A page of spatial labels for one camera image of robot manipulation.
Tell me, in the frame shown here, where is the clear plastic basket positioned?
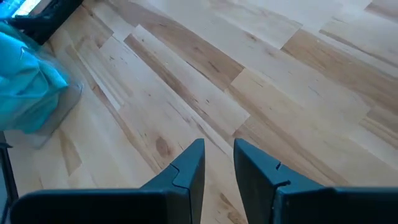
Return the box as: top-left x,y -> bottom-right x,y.
0,17 -> 84,150

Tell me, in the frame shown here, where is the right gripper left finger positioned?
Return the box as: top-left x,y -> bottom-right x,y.
11,139 -> 205,224

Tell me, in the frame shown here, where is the teal microfiber towel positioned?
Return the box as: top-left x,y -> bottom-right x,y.
0,21 -> 71,135

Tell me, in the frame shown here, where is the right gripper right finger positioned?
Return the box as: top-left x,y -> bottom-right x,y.
233,139 -> 398,224

